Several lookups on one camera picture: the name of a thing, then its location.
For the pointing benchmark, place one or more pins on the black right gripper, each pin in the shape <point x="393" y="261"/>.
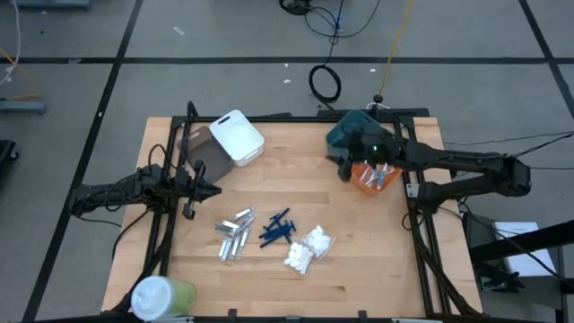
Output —
<point x="376" y="150"/>

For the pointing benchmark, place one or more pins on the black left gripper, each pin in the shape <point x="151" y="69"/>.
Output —
<point x="189" y="211"/>

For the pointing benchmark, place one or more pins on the toothbrush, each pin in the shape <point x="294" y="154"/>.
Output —
<point x="381" y="175"/>
<point x="391" y="170"/>
<point x="370" y="176"/>

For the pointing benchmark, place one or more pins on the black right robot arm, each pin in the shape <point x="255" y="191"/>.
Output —
<point x="471" y="161"/>

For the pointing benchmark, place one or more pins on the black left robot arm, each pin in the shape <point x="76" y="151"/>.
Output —
<point x="134" y="186"/>

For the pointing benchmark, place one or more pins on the grey plastic bin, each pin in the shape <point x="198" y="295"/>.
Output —
<point x="211" y="157"/>

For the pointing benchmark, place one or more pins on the orange plastic bin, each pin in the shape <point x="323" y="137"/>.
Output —
<point x="367" y="188"/>

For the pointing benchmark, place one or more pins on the teal plastic bin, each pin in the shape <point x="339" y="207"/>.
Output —
<point x="345" y="123"/>

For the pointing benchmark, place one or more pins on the black stand knob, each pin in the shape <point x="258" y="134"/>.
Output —
<point x="379" y="98"/>

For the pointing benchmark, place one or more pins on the silver mounting plate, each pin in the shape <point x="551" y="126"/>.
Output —
<point x="412" y="189"/>

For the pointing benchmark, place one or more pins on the white plastic bin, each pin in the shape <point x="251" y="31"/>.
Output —
<point x="237" y="137"/>

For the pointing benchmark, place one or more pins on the green disinfecting wipes canister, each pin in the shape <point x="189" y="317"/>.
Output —
<point x="157" y="298"/>

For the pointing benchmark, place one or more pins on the black table clamp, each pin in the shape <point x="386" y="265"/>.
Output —
<point x="232" y="314"/>
<point x="362" y="314"/>

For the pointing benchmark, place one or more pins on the silver aluminium bar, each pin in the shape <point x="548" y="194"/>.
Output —
<point x="417" y="320"/>
<point x="175" y="320"/>

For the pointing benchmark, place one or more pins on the black beam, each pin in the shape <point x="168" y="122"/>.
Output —
<point x="524" y="242"/>

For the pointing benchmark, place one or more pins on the white box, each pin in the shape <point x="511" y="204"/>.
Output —
<point x="533" y="265"/>

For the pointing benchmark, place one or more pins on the grey metal foot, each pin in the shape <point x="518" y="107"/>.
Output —
<point x="51" y="3"/>
<point x="22" y="107"/>

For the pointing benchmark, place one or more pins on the black caster base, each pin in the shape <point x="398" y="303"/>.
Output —
<point x="6" y="152"/>

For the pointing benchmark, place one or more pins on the grey equipment cart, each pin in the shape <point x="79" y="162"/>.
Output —
<point x="547" y="287"/>

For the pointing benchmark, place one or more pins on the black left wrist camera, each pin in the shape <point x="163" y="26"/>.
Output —
<point x="186" y="181"/>

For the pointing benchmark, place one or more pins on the black metal table frame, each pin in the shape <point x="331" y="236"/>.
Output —
<point x="291" y="119"/>

